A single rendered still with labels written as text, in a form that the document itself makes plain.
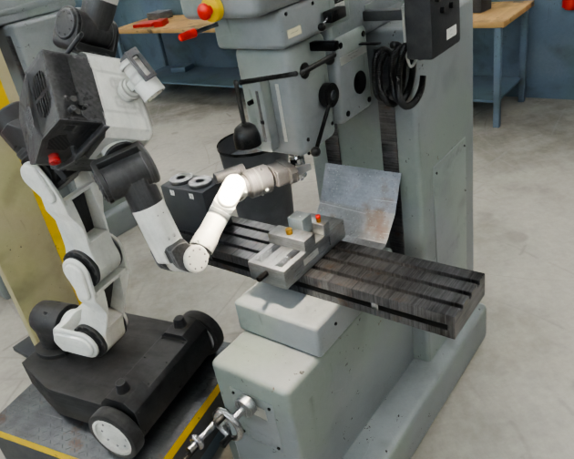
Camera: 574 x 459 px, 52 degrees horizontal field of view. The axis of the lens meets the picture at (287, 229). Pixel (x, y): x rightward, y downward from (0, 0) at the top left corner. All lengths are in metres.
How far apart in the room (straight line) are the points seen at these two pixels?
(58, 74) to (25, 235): 1.78
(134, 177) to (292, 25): 0.56
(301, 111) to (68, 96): 0.61
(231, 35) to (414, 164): 0.79
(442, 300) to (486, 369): 1.14
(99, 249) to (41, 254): 1.35
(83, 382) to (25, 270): 1.15
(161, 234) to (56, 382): 0.96
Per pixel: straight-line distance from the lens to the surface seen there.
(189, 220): 2.28
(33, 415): 2.57
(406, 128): 2.04
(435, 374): 2.53
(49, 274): 3.41
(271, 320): 1.91
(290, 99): 1.65
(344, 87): 1.81
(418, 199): 2.14
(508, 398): 2.74
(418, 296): 1.78
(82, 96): 1.60
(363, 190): 2.18
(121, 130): 1.61
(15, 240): 3.26
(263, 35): 1.59
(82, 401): 2.26
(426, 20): 1.71
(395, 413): 2.39
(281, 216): 3.95
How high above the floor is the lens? 1.97
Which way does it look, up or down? 29 degrees down
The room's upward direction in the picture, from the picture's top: 10 degrees counter-clockwise
